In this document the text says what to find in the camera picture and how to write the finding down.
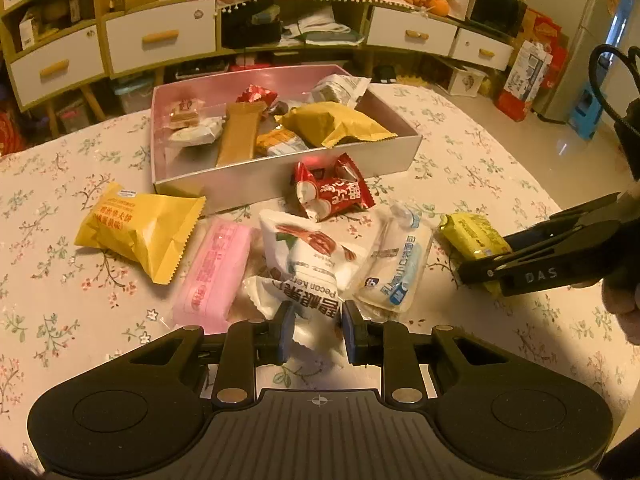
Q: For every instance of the white microwave oven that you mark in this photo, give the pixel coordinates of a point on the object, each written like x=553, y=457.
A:
x=495, y=7

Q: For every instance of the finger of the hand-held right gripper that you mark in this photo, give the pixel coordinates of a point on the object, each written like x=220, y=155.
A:
x=575, y=220
x=550, y=265

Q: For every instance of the blue plastic stool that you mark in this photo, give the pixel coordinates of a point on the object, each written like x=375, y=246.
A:
x=587, y=112

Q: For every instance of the green white drawer cabinet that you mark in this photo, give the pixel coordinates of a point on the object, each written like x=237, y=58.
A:
x=101, y=45

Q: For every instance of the gold brown snack bar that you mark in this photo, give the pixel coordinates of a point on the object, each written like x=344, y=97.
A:
x=240, y=135

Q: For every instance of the pink cardboard box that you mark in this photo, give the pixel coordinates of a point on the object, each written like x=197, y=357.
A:
x=210, y=92

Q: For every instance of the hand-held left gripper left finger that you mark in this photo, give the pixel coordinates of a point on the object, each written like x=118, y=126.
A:
x=286, y=332

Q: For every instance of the small red snack packet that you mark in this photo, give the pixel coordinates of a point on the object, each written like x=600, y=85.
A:
x=255, y=95

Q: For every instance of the plain white snack packet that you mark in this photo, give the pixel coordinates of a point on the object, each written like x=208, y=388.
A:
x=195, y=134

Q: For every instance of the red gift box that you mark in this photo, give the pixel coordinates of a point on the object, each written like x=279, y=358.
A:
x=530, y=65

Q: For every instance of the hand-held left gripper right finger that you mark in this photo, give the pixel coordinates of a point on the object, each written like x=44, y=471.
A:
x=352, y=335

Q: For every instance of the crumpled yellow snack packet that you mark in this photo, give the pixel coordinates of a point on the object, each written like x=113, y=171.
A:
x=330, y=125

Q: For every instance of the silver snack packet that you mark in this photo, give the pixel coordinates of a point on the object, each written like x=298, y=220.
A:
x=340, y=87

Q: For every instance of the clear wafer packet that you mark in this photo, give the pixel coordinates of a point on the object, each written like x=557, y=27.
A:
x=185, y=112

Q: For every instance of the white printed carton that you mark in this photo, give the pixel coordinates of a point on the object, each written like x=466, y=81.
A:
x=467, y=80

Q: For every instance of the yellow green snack packet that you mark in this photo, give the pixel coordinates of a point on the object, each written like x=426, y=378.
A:
x=472, y=232

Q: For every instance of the white blue snack packet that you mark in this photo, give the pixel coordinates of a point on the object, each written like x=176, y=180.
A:
x=395, y=260

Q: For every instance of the white nut snack packet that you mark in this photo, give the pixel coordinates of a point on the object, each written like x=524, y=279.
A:
x=305, y=260

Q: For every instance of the orange fruit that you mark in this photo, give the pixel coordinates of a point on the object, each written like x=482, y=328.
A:
x=439, y=6

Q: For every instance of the orange snack packet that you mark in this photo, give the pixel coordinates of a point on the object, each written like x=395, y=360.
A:
x=280, y=142

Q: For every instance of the floral tablecloth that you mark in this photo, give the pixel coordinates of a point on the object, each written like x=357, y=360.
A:
x=75, y=310

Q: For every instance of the person's right hand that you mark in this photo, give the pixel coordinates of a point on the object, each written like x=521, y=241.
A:
x=625, y=305

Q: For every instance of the large yellow snack packet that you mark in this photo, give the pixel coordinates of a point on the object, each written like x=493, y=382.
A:
x=135, y=225

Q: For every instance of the pink snack packet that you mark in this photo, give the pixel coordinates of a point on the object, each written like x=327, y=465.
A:
x=210, y=270

